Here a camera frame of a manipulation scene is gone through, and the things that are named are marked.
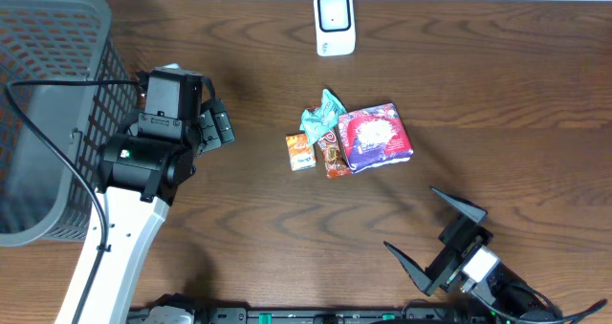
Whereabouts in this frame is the grey plastic basket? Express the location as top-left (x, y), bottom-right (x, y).
top-left (1, 0), bottom-right (138, 247)

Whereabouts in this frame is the teal snack packet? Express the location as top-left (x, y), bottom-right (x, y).
top-left (300, 89), bottom-right (347, 146)

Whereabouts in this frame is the small orange snack box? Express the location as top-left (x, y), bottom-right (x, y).
top-left (286, 133), bottom-right (317, 171)

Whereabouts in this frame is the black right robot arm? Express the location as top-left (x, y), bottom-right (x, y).
top-left (384, 187), bottom-right (607, 323)

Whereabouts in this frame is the pink purple pad package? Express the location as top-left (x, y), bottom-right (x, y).
top-left (338, 103), bottom-right (413, 173)

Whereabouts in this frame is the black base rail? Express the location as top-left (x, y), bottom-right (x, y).
top-left (126, 306), bottom-right (565, 324)

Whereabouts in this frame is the orange chocolate bar wrapper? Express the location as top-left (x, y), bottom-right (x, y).
top-left (317, 124), bottom-right (352, 179)

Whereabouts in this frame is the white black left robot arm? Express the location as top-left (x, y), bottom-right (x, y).
top-left (56, 67), bottom-right (235, 323)

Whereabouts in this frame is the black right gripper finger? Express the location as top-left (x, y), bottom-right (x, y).
top-left (429, 186), bottom-right (488, 225)
top-left (383, 241), bottom-right (433, 296)

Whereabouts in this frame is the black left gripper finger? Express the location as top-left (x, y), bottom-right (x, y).
top-left (210, 99), bottom-right (235, 144)
top-left (197, 110), bottom-right (222, 156)

